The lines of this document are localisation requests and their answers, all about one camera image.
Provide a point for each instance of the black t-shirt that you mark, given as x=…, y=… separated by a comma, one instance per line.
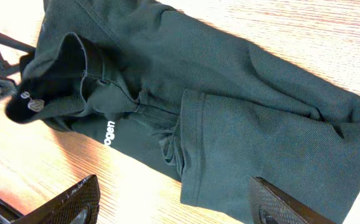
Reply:
x=204, y=107

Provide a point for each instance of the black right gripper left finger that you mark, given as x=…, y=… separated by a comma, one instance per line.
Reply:
x=78, y=204

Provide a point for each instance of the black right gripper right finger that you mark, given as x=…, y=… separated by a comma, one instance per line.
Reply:
x=270, y=205

